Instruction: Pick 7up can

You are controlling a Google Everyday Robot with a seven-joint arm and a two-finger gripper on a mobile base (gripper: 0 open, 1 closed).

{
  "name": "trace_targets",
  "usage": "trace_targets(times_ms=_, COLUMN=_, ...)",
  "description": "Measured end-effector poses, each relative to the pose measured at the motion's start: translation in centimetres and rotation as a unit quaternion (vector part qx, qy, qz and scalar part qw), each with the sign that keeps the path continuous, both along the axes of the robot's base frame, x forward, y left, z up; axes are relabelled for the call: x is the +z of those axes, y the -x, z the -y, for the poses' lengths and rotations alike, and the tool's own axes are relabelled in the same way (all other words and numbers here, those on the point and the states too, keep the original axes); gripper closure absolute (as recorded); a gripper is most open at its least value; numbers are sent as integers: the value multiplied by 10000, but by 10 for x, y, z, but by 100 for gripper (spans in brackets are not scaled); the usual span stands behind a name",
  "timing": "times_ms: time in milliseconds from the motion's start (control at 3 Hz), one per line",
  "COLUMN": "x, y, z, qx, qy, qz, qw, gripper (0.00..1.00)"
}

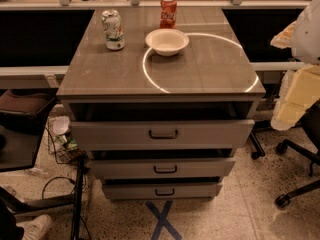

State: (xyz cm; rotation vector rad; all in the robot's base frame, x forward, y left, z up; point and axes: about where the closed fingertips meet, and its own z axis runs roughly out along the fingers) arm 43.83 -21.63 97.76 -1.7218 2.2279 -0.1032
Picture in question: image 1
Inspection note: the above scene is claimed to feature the middle grey drawer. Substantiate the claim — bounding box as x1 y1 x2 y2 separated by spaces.
90 158 235 180

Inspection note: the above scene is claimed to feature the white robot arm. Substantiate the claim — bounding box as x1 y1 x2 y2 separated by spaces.
271 0 320 131

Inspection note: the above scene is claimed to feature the top grey drawer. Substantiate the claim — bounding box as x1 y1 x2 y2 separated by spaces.
70 119 254 151

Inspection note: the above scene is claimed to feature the white paper bowl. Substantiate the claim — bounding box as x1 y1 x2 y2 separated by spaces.
145 29 189 56

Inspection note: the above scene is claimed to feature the black chair left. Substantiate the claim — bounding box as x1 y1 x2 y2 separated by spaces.
0 89 56 172

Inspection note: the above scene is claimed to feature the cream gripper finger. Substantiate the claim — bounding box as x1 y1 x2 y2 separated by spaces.
271 65 320 131
270 21 296 49

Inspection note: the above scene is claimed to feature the red cola can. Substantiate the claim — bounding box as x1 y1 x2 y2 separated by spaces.
160 0 177 29

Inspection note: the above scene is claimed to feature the green white 7up can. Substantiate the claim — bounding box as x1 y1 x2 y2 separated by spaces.
101 9 125 51

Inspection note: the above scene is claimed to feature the bottom grey drawer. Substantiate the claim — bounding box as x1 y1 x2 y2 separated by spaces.
102 182 222 201

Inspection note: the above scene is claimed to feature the blue tape cross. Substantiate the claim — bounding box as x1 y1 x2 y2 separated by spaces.
146 201 182 240

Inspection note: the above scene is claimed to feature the grey drawer cabinet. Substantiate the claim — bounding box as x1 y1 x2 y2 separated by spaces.
57 7 265 187

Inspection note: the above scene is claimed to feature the white sneaker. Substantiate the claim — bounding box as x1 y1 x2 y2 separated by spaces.
17 214 52 240

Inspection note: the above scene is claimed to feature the black stand pole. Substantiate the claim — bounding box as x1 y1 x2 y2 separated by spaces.
70 158 84 240

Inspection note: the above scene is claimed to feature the grey drawer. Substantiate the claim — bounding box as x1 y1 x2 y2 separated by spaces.
102 182 222 201
90 158 235 180
70 119 254 151

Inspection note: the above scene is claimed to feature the black cable on floor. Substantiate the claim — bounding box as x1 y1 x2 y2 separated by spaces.
41 176 77 200

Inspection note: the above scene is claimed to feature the wire waste basket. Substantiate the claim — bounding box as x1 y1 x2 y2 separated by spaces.
47 116 82 164

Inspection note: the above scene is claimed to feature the black office chair base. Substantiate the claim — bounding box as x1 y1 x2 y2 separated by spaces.
274 98 320 209

